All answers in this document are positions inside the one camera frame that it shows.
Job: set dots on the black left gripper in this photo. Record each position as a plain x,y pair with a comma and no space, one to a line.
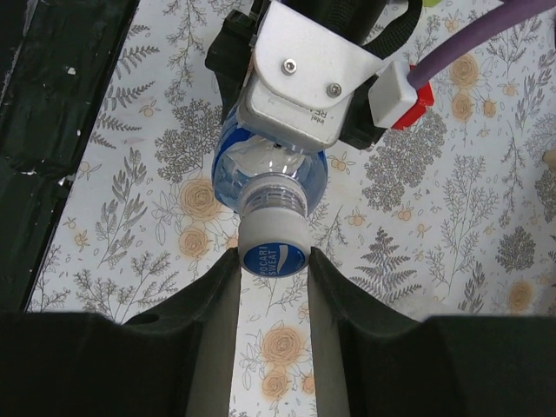
229,54

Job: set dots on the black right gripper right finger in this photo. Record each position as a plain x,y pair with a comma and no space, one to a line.
370,360

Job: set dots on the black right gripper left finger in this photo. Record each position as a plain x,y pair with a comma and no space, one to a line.
174,359

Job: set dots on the small blue-label water bottle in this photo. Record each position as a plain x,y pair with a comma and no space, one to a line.
242,155

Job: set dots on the floral table cloth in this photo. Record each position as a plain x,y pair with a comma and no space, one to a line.
455,215

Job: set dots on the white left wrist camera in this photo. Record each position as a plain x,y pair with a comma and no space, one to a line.
302,81

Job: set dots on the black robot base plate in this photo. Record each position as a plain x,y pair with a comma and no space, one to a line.
57,58

